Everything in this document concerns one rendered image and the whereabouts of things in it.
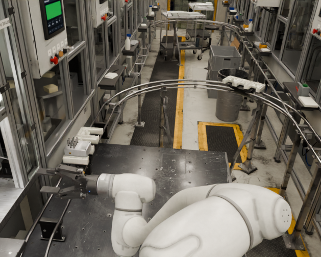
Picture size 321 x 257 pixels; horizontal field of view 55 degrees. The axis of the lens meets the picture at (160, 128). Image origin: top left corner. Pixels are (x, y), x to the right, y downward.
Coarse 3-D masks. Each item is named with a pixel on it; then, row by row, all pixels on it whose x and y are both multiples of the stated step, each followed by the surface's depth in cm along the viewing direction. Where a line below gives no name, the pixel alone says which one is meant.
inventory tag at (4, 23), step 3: (6, 18) 120; (0, 21) 116; (3, 21) 118; (6, 21) 120; (9, 21) 122; (0, 24) 116; (3, 24) 118; (6, 24) 120; (9, 24) 122; (0, 27) 116; (3, 27) 118
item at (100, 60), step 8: (112, 0) 303; (112, 8) 305; (96, 32) 255; (104, 32) 280; (96, 40) 257; (104, 40) 282; (112, 40) 342; (96, 48) 258; (104, 48) 284; (112, 48) 346; (96, 56) 260; (104, 56) 286; (96, 64) 262; (104, 64) 288; (96, 72) 264
